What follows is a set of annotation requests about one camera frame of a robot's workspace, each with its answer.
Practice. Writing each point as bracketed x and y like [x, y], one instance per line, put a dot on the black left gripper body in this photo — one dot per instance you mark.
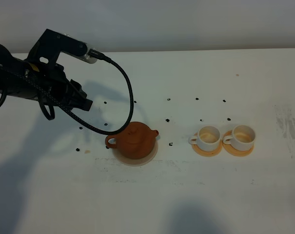
[68, 92]

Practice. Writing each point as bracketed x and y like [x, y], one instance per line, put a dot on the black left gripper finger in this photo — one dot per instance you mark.
[86, 104]

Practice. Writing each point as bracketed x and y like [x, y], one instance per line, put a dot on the brown clay teapot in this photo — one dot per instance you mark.
[136, 141]

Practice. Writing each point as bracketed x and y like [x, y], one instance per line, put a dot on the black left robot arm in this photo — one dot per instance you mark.
[18, 77]

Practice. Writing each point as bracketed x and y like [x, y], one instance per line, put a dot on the beige round teapot coaster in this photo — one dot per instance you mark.
[136, 162]

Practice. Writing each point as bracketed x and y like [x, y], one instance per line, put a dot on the left white teacup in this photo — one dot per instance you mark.
[207, 138]

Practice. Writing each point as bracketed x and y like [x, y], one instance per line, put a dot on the white teacup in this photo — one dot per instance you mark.
[241, 138]
[207, 138]

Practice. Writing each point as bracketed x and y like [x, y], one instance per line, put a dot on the left orange cup coaster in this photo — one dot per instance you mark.
[207, 154]

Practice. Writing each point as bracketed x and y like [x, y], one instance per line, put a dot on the orange cup coaster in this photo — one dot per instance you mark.
[240, 152]
[207, 154]

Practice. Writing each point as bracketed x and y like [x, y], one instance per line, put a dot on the right orange cup coaster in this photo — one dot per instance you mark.
[240, 152]

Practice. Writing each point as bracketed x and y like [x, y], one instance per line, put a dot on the right white teacup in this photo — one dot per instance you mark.
[241, 138]

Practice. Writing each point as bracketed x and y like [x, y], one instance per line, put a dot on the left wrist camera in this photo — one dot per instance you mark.
[51, 44]

